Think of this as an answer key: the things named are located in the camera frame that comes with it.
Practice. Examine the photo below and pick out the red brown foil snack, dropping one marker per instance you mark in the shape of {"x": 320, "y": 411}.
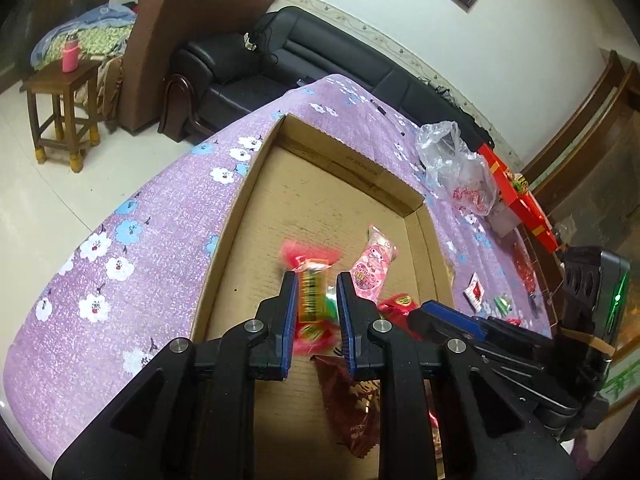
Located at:
{"x": 396, "y": 309}

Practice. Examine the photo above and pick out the black leather sofa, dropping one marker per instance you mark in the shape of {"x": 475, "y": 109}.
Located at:
{"x": 215, "y": 81}

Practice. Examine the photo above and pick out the red foil bag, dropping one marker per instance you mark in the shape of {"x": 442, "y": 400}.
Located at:
{"x": 525, "y": 272}

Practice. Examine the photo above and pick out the purple floral tablecloth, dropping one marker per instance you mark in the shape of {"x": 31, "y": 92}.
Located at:
{"x": 134, "y": 283}

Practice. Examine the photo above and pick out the black device green light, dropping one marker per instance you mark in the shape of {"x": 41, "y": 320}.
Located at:
{"x": 595, "y": 289}

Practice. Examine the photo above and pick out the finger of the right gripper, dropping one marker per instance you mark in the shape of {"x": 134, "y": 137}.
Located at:
{"x": 436, "y": 323}

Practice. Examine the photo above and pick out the wooden side stool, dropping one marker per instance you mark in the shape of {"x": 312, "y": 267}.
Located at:
{"x": 63, "y": 130}

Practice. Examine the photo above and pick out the cardboard tray box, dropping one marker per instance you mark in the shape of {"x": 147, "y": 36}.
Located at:
{"x": 306, "y": 186}

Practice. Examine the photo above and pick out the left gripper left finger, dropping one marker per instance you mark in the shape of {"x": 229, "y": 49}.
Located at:
{"x": 189, "y": 413}

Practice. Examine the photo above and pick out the pink snack packet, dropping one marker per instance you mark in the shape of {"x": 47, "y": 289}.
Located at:
{"x": 369, "y": 272}

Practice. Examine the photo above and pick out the red cartoon face snack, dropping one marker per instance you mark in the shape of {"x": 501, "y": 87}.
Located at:
{"x": 317, "y": 327}

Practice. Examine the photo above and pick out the white red snack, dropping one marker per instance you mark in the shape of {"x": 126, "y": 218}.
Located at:
{"x": 474, "y": 293}

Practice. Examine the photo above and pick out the pink water bottle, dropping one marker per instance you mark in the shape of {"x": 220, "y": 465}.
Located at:
{"x": 70, "y": 54}

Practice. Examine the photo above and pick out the red gift box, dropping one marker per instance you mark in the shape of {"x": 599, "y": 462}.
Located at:
{"x": 514, "y": 192}

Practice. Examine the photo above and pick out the clothes pile on chair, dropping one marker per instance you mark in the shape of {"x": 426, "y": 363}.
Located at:
{"x": 102, "y": 32}

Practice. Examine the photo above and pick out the white cylindrical container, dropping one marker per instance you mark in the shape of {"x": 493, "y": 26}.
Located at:
{"x": 502, "y": 219}

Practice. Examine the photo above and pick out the dark brown foil snack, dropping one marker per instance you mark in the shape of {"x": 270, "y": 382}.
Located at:
{"x": 353, "y": 408}

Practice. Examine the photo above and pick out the clear plastic bag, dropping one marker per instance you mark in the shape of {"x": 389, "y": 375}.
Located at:
{"x": 462, "y": 175}

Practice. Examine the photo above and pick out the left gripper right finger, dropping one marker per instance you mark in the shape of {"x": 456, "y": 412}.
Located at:
{"x": 444, "y": 412}

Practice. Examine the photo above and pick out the green ended pastry pack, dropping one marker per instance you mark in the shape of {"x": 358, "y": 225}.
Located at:
{"x": 504, "y": 304}

